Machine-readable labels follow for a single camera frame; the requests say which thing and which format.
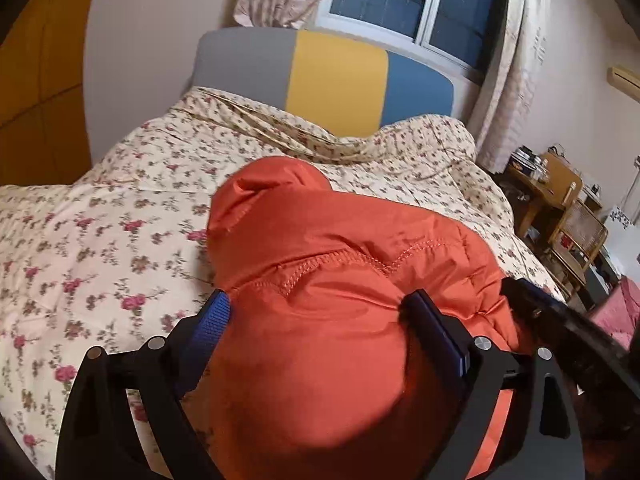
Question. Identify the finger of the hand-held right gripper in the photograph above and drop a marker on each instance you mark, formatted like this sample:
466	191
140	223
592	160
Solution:
530	300

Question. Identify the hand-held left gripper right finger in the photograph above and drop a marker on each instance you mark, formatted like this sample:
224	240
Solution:
445	342

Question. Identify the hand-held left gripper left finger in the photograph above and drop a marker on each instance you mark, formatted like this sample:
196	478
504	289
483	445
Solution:
210	332

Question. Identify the orange padded jacket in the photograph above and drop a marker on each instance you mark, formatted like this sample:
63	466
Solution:
325	320

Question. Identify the pink cloth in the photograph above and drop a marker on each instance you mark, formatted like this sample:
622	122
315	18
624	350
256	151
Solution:
617	310

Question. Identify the wooden chair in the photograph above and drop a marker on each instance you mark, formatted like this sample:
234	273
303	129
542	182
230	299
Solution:
580	240

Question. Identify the wooden desk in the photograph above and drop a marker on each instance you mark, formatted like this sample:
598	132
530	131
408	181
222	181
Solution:
540	195

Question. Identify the white patterned box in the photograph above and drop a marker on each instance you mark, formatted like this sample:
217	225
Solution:
622	232

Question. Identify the floral bed blanket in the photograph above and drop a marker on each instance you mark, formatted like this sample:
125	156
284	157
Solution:
100	220

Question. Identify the grey yellow blue headboard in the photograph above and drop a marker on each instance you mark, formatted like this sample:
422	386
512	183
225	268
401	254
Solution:
340	80

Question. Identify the yellow wardrobe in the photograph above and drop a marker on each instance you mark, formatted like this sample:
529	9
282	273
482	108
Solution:
40	85

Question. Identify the white framed window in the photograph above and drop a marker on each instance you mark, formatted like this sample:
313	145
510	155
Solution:
395	0

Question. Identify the wall air conditioner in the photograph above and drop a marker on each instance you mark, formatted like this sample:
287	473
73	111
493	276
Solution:
625	80

